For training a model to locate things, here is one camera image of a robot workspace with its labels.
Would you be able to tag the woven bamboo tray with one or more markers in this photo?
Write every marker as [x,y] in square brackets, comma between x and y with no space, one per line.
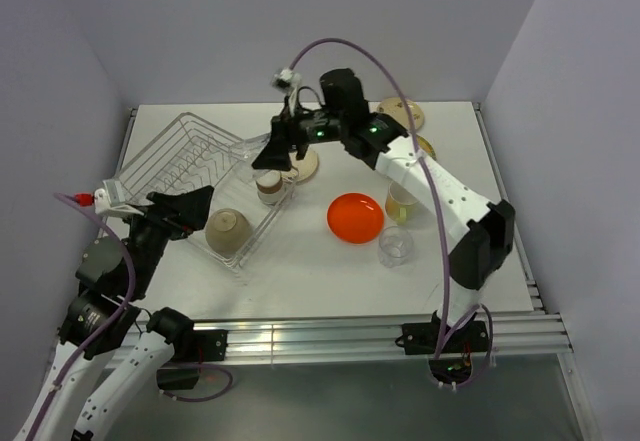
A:
[427,147]

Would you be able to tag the beige plate green spot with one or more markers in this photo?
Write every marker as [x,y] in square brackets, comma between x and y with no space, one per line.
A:
[302,170]

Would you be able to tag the yellow ceramic mug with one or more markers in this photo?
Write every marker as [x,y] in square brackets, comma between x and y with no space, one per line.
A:
[400,204]

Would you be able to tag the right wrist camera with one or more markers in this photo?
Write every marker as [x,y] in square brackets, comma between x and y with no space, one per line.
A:
[286,81]

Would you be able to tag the beige floral ceramic bowl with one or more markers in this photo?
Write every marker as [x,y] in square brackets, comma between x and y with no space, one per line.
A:
[226,231]

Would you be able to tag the orange plastic plate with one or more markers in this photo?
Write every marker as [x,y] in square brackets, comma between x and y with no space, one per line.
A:
[355,218]

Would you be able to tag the aluminium rail frame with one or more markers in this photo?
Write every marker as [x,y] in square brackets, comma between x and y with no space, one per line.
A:
[303,295]

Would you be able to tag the steel cup brown band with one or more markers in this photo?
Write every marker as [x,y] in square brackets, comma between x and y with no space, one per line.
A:
[270,187]

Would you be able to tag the wire dish rack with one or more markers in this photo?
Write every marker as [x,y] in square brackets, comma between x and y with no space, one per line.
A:
[191,153]

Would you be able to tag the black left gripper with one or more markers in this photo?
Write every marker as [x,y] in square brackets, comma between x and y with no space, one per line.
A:
[178,213]

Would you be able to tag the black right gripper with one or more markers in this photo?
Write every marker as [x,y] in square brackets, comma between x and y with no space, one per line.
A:
[284,134]

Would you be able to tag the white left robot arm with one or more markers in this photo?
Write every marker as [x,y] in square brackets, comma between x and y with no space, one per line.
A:
[75,401]

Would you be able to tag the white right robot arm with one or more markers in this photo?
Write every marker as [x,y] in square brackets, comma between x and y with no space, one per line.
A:
[479,232]

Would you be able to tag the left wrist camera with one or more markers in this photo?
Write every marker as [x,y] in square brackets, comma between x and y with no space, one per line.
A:
[107,201]

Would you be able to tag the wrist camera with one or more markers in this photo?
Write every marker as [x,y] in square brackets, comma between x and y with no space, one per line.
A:
[107,201]
[286,81]

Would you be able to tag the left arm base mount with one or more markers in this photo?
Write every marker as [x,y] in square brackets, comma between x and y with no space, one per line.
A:
[194,359]

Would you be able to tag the beige patterned plate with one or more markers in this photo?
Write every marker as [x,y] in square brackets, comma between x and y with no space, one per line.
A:
[395,108]

